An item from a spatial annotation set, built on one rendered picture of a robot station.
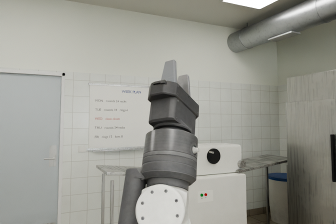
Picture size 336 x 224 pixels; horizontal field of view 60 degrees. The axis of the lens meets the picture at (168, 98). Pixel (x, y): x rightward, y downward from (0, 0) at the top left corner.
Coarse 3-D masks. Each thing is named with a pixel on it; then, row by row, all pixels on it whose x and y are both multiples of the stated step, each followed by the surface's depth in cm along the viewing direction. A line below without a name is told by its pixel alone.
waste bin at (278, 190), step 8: (272, 176) 436; (280, 176) 436; (272, 184) 432; (280, 184) 423; (272, 192) 433; (280, 192) 423; (272, 200) 434; (280, 200) 423; (272, 208) 434; (280, 208) 423; (272, 216) 435; (280, 216) 423
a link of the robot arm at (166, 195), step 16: (144, 160) 45; (160, 160) 43; (176, 160) 43; (192, 160) 44; (128, 176) 45; (144, 176) 44; (160, 176) 43; (176, 176) 42; (192, 176) 44; (128, 192) 44; (144, 192) 39; (160, 192) 39; (176, 192) 39; (128, 208) 43; (144, 208) 38; (160, 208) 38; (176, 208) 38
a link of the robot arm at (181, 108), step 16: (160, 80) 47; (160, 96) 48; (176, 96) 47; (160, 112) 47; (176, 112) 47; (192, 112) 52; (160, 128) 48; (176, 128) 47; (192, 128) 51; (144, 144) 47; (160, 144) 44; (176, 144) 44; (192, 144) 46
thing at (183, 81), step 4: (180, 76) 57; (184, 76) 57; (188, 76) 57; (180, 80) 57; (184, 80) 56; (188, 80) 56; (180, 84) 56; (184, 84) 56; (188, 84) 56; (184, 88) 55; (188, 88) 55; (188, 92) 54
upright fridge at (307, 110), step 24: (288, 96) 374; (312, 96) 342; (288, 120) 367; (312, 120) 335; (288, 144) 366; (312, 144) 334; (288, 168) 364; (312, 168) 333; (288, 192) 363; (312, 192) 332; (312, 216) 331
